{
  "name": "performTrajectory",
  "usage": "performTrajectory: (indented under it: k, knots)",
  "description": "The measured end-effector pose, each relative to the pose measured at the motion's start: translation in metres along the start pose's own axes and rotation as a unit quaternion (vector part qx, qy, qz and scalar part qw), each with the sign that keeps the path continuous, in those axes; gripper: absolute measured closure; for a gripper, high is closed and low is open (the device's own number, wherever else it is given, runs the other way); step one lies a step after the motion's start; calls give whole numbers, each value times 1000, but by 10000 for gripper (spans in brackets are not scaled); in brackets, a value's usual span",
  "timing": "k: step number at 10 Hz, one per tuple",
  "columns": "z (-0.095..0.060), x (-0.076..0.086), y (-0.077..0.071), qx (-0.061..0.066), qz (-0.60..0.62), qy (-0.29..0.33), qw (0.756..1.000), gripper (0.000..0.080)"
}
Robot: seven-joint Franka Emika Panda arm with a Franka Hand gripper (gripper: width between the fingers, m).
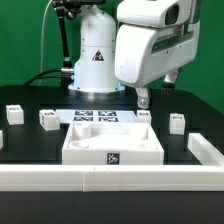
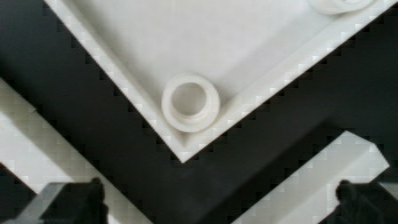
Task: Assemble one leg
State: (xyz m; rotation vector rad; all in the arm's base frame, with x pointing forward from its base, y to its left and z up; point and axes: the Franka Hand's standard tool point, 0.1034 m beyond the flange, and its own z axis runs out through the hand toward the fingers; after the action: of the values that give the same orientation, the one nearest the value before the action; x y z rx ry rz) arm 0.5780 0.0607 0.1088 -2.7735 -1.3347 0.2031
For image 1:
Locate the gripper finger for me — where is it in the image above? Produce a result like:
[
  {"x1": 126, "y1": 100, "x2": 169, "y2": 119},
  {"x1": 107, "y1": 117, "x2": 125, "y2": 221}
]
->
[
  {"x1": 136, "y1": 87, "x2": 150, "y2": 109},
  {"x1": 162, "y1": 69, "x2": 180, "y2": 95}
]

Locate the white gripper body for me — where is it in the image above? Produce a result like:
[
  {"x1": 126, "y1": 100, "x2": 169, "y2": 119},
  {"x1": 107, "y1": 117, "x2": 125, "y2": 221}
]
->
[{"x1": 115, "y1": 23, "x2": 200, "y2": 88}]

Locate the white square tabletop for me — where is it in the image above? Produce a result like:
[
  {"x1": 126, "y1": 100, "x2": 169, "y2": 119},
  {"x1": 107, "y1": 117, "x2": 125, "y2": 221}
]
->
[{"x1": 62, "y1": 121, "x2": 164, "y2": 165}]

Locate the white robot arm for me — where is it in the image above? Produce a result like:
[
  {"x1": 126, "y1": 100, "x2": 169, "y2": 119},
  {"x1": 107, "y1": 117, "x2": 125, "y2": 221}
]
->
[{"x1": 69, "y1": 0, "x2": 202, "y2": 109}]

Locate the white marker tag sheet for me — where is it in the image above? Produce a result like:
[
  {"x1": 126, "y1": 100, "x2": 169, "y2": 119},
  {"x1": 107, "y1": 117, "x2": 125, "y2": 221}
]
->
[{"x1": 56, "y1": 109, "x2": 137, "y2": 124}]

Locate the white right fence wall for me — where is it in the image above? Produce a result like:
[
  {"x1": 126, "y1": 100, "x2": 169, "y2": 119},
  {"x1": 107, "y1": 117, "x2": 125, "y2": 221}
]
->
[{"x1": 187, "y1": 133, "x2": 224, "y2": 167}]

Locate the white fence wall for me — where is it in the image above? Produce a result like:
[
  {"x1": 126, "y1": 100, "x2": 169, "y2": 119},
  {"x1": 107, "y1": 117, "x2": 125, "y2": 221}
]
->
[
  {"x1": 0, "y1": 165, "x2": 224, "y2": 192},
  {"x1": 187, "y1": 133, "x2": 224, "y2": 167}
]

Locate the black camera stand pole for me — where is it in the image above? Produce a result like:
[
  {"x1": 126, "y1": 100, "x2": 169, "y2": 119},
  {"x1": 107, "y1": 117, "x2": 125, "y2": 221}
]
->
[{"x1": 52, "y1": 0, "x2": 106, "y2": 89}]

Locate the black base cable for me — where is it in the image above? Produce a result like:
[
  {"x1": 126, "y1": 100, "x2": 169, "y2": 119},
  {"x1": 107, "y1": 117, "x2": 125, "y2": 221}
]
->
[{"x1": 22, "y1": 68, "x2": 75, "y2": 88}]

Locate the grey hanging cable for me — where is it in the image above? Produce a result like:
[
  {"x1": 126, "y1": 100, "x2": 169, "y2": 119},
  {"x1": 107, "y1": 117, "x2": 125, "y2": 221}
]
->
[{"x1": 38, "y1": 0, "x2": 54, "y2": 87}]

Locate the white front fence wall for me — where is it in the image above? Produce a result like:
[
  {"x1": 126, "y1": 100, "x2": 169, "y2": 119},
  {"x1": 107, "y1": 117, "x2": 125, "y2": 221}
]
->
[{"x1": 0, "y1": 165, "x2": 224, "y2": 192}]

